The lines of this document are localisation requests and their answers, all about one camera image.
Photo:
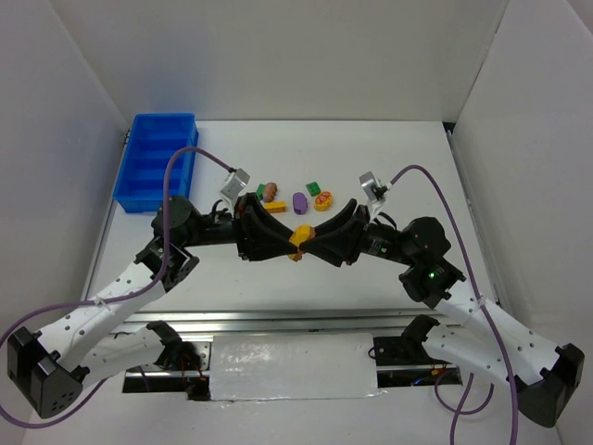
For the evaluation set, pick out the white foil covered panel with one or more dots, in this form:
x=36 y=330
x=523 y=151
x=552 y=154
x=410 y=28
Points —
x=292 y=367

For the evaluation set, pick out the green lego block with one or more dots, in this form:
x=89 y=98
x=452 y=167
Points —
x=313 y=189
x=260 y=191

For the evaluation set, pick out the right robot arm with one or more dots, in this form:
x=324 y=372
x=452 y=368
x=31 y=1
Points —
x=503 y=350

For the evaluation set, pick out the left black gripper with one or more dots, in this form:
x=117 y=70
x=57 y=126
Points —
x=241 y=227

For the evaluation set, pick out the green lego block left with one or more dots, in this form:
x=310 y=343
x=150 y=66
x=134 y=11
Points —
x=260 y=191

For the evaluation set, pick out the green lego block right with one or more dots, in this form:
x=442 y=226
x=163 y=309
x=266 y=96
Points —
x=313 y=189

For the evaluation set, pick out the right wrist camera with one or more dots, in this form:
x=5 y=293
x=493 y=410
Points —
x=372 y=187

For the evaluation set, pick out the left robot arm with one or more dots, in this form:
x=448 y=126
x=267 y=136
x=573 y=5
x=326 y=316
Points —
x=55 y=353

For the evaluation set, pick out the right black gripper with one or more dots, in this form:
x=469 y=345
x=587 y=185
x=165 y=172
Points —
x=359 y=234

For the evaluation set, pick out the blue compartment bin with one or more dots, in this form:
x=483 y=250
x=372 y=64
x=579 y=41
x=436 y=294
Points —
x=152 y=140

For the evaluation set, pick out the aluminium rail base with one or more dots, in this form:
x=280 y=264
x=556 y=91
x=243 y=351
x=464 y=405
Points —
x=278 y=322

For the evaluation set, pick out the purple oval lego piece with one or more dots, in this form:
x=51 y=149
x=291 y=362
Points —
x=300 y=203

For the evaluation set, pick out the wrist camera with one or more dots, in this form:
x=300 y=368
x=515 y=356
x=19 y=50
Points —
x=234 y=184
x=372 y=187

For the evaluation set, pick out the yellow rectangular lego brick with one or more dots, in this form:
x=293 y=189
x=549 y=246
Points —
x=275 y=207

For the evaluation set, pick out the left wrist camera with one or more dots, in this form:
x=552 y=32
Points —
x=234 y=184

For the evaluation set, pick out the yellow oval printed lego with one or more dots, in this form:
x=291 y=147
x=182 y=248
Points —
x=323 y=201

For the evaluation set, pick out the orange yellow lego piece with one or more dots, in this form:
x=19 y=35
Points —
x=301 y=234

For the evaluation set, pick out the pink orange lego piece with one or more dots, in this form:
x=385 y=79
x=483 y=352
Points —
x=269 y=192

